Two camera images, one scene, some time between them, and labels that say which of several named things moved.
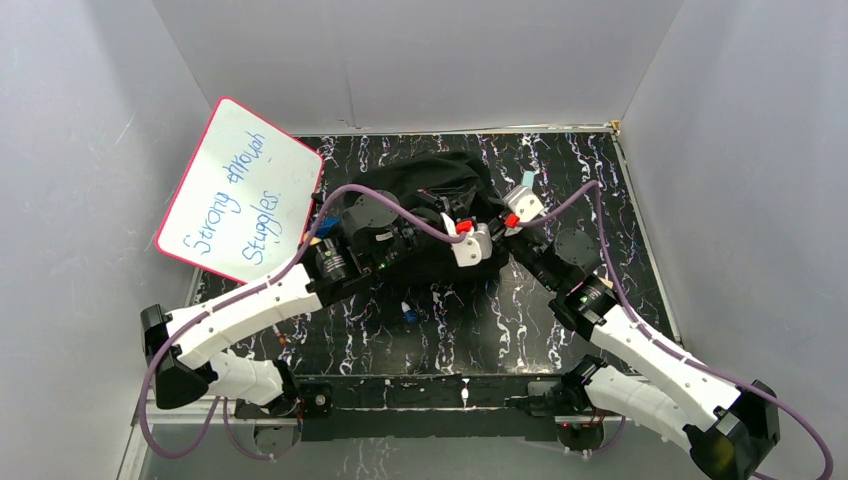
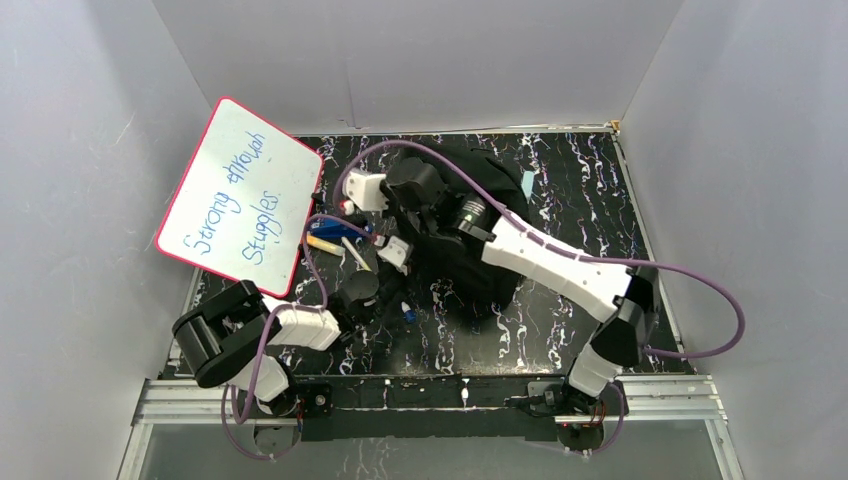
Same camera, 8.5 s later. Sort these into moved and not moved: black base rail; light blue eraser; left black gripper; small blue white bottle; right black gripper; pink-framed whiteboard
Moved: right black gripper; left black gripper
Not moved: light blue eraser; pink-framed whiteboard; small blue white bottle; black base rail
